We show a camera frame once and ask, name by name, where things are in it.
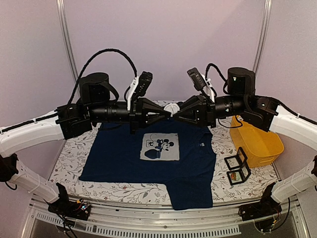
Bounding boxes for navy blue printed t-shirt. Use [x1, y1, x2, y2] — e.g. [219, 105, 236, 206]
[79, 119, 216, 210]

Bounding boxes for aluminium front rail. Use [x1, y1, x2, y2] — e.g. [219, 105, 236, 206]
[21, 196, 310, 238]

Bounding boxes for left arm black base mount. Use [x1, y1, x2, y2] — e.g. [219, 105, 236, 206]
[48, 183, 91, 221]

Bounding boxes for black display box orange brooch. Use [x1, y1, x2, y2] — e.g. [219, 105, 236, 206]
[226, 164, 251, 185]

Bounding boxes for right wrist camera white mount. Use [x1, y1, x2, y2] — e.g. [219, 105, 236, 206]
[187, 67, 217, 103]

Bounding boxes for right aluminium corner post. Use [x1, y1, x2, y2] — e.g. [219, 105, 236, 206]
[253, 0, 272, 74]

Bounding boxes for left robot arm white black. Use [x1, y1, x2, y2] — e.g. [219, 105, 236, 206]
[0, 72, 171, 215]

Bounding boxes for round white blue brooch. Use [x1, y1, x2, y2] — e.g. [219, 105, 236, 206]
[164, 103, 180, 115]

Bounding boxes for aluminium corner post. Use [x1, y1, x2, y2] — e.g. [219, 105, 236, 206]
[253, 0, 272, 74]
[55, 0, 79, 80]

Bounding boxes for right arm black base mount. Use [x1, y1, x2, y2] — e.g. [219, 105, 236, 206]
[238, 182, 282, 221]

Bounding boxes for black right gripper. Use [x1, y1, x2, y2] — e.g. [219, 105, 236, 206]
[171, 93, 247, 128]

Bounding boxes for floral patterned table mat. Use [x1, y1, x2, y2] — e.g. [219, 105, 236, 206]
[50, 118, 280, 206]

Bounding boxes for yellow plastic basket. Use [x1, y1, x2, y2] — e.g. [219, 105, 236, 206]
[229, 116, 284, 168]

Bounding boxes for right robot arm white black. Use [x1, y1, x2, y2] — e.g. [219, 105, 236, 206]
[173, 67, 317, 150]

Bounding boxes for left aluminium corner post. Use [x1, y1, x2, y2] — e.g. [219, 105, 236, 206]
[55, 0, 79, 80]

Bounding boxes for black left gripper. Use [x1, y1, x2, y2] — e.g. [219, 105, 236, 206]
[89, 98, 172, 135]

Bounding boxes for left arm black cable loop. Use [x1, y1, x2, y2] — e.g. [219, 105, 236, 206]
[66, 49, 138, 105]

